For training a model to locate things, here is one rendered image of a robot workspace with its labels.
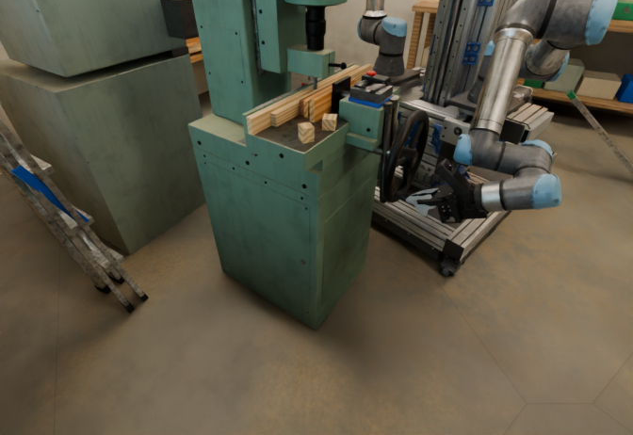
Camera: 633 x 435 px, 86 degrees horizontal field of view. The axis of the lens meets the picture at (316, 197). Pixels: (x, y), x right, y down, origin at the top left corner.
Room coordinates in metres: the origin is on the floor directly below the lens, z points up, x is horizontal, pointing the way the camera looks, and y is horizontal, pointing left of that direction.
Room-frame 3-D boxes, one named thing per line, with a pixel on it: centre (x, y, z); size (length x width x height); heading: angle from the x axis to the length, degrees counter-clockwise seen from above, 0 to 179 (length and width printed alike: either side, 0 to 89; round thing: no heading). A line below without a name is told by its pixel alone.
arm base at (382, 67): (1.71, -0.35, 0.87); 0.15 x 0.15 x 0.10
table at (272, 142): (1.04, -0.09, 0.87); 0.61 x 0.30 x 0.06; 146
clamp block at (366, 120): (0.99, -0.16, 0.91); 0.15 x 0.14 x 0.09; 146
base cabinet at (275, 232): (1.16, 0.11, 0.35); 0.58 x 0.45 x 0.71; 56
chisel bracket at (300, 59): (1.10, 0.02, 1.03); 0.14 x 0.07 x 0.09; 56
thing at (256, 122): (1.11, 0.02, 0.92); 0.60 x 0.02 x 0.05; 146
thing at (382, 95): (1.00, -0.16, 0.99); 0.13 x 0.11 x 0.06; 146
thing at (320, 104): (1.05, -0.05, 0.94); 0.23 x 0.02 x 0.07; 146
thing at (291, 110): (1.16, -0.04, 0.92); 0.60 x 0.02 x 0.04; 146
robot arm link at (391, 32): (1.72, -0.34, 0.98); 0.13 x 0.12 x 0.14; 34
